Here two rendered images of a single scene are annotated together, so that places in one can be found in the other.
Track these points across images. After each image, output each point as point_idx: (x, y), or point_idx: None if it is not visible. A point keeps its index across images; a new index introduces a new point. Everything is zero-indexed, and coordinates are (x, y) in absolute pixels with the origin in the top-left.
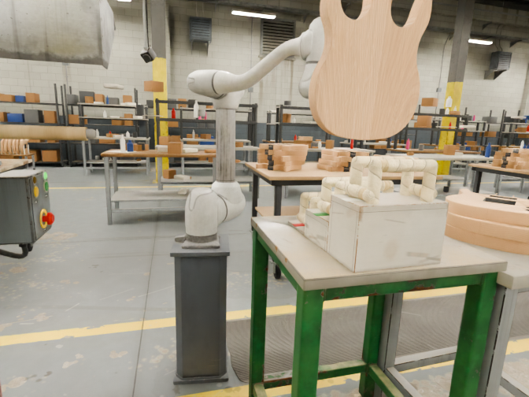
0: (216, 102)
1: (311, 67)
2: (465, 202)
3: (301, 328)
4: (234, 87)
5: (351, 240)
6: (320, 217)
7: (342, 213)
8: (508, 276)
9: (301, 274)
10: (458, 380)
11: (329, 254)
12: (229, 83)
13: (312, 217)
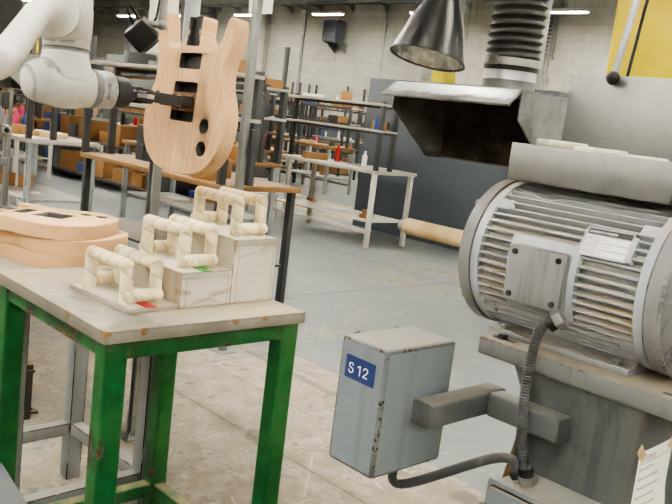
0: None
1: (86, 59)
2: (81, 224)
3: (293, 362)
4: (2, 77)
5: (267, 272)
6: (217, 271)
7: (255, 252)
8: None
9: (296, 312)
10: (167, 392)
11: (234, 303)
12: (3, 68)
13: (200, 276)
